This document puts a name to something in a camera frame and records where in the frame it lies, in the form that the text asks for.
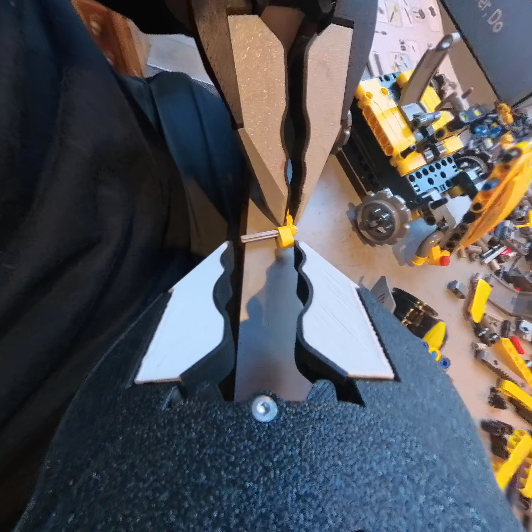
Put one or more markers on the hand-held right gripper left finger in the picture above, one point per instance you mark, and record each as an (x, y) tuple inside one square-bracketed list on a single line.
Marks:
[(183, 332)]

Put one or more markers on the small grey toy connector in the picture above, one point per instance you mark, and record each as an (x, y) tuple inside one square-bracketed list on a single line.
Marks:
[(456, 288)]

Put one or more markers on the pile of loose toy pieces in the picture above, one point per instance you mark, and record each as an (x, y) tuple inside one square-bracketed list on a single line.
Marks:
[(511, 357)]

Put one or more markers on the yellow toy connector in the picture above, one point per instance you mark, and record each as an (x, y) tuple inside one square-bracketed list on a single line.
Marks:
[(286, 237)]

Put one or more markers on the person's dark clothing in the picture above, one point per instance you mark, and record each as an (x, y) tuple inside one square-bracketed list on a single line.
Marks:
[(62, 208)]

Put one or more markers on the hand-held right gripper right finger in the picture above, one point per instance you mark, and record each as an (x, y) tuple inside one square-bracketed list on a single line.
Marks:
[(341, 328)]

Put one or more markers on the yellow curved toy panel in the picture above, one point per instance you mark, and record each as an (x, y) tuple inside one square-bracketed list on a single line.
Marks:
[(478, 301)]

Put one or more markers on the instruction booklet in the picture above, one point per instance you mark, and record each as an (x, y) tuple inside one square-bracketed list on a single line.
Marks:
[(390, 41)]

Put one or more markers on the grey desk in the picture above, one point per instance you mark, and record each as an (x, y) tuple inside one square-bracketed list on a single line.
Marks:
[(332, 249)]

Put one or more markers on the dark blue cardboard box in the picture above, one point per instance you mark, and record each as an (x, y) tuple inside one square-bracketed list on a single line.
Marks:
[(498, 54)]

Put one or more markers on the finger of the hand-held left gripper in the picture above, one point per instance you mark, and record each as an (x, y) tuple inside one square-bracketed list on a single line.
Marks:
[(326, 104), (259, 104)]

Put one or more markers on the toy wheel gear subassembly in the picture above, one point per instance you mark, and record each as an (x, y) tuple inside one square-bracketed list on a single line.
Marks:
[(415, 316)]

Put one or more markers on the yellow toy vehicle model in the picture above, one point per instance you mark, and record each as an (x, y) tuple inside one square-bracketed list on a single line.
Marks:
[(386, 116)]

